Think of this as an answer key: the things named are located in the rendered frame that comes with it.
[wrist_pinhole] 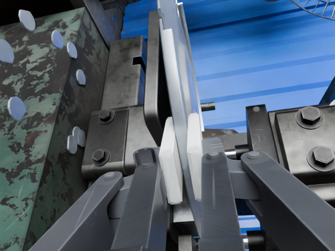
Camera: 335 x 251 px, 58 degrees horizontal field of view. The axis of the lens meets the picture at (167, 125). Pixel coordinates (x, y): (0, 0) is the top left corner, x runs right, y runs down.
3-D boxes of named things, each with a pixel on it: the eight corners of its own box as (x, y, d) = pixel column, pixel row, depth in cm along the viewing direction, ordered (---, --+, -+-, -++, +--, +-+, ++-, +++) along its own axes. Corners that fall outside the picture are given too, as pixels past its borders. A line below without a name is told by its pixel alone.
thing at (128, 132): (7, 138, 25) (163, 116, 23) (45, 29, 33) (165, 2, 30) (118, 222, 45) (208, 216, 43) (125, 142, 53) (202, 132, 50)
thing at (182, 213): (173, 222, 43) (205, 219, 42) (173, 133, 52) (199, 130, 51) (185, 237, 51) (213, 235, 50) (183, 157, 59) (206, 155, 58)
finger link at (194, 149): (186, 151, 15) (201, 149, 15) (188, 113, 22) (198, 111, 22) (195, 202, 16) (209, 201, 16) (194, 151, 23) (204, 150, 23)
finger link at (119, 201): (164, 212, 14) (104, 220, 15) (170, 166, 19) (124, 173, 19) (158, 185, 14) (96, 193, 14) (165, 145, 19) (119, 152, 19)
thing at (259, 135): (247, 231, 38) (292, 228, 37) (229, 104, 49) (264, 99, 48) (249, 256, 51) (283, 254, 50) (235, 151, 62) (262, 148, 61)
